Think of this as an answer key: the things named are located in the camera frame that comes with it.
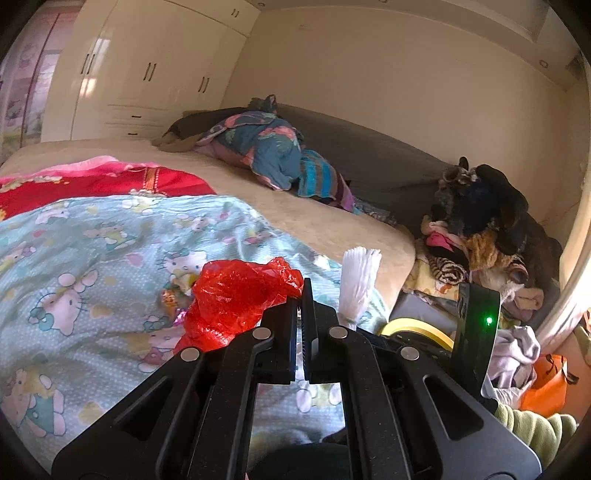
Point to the striped blanket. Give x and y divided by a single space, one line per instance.
318 177

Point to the pink foil wrapper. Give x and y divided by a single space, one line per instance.
180 317

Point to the grey headboard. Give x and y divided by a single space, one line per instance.
378 161

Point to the brown cloth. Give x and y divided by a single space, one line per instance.
194 127

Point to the yellow knitted scarf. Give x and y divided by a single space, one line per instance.
487 251

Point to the pink cartoon print curtain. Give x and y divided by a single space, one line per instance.
27 92

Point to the blue cartoon print blanket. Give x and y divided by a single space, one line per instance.
92 258

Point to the dark blue fuzzy garment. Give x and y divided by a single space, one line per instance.
471 207

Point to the blue floral quilt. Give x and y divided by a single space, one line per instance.
268 152

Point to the white fluffy garment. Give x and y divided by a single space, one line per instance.
501 281

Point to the red pink blanket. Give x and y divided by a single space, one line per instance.
115 182

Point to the cream wardrobe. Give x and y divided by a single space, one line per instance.
138 69

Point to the beige bed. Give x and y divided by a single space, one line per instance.
323 221

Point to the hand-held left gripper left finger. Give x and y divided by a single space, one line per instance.
281 332

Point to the yellow rimmed black trash bin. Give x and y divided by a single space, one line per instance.
401 324

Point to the lilac garment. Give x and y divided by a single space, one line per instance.
517 355

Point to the colourful candy wrapper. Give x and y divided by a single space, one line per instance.
170 297

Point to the black garment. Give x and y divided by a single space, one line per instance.
517 217

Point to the pink garment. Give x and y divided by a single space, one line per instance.
443 237

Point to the white cloth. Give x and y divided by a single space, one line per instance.
503 394

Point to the zebra striped cloth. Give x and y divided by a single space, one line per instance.
448 270

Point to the yellow cartoon print blanket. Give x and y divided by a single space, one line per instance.
427 281

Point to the dark patterned cloth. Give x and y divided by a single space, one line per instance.
374 213

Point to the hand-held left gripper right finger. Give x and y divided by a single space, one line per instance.
311 332

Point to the orange bag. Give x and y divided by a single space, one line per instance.
549 385

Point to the red plastic bag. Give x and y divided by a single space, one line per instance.
231 300

